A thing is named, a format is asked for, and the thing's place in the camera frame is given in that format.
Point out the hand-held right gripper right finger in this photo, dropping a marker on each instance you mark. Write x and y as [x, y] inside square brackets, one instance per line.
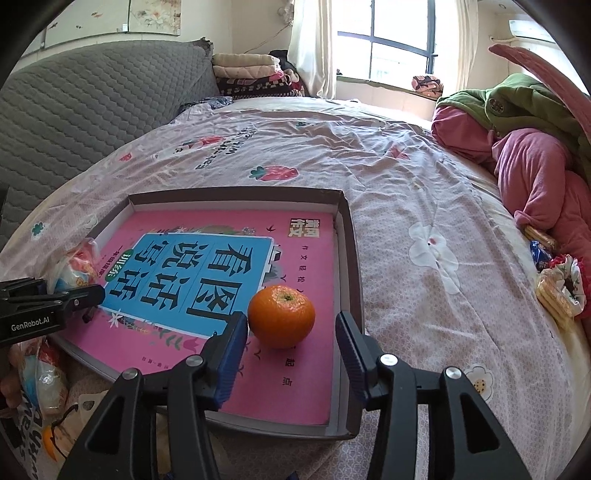
[353, 364]

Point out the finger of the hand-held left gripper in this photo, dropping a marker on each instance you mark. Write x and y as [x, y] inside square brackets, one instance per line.
[78, 297]

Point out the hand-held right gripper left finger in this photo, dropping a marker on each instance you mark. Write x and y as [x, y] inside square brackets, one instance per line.
[229, 369]

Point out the egg-shaped snack packet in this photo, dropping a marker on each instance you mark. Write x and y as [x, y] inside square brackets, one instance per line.
[74, 267]
[44, 383]

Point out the orange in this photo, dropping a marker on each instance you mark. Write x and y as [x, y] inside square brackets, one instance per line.
[281, 318]

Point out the person's left hand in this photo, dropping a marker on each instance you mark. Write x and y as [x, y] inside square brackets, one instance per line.
[8, 392]

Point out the pink and blue book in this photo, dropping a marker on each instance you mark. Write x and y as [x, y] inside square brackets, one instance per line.
[304, 258]

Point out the white printed plastic bag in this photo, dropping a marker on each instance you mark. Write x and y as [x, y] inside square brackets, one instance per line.
[37, 443]

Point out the grey quilted headboard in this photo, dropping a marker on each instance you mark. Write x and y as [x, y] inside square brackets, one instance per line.
[92, 106]

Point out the yellow biscuit packet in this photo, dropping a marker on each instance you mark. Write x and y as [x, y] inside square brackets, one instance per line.
[549, 293]

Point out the small blue packet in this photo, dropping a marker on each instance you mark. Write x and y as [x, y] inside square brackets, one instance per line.
[539, 256]

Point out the clear biscuit packet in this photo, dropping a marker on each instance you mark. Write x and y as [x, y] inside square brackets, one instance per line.
[540, 235]

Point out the dark blue cloth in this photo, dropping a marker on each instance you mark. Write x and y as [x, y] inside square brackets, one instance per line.
[203, 105]

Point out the pink quilt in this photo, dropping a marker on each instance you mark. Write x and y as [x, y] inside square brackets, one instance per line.
[531, 175]

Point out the dark patterned folded blanket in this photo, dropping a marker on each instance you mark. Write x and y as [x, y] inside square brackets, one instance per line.
[258, 86]

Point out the cream folded blanket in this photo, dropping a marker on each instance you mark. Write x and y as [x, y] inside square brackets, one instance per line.
[244, 64]

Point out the black cloth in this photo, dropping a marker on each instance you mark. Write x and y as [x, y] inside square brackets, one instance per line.
[282, 60]

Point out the green padded jacket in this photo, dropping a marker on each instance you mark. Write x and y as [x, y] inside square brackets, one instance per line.
[521, 99]

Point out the cream curtain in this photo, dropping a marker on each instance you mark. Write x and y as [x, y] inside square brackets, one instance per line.
[314, 46]
[466, 46]

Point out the black-framed window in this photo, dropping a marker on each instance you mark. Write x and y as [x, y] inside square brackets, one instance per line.
[397, 41]

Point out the white air conditioner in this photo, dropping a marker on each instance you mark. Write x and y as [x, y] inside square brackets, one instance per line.
[531, 31]

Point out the floral wall painting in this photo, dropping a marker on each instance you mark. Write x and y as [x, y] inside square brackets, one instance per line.
[152, 16]

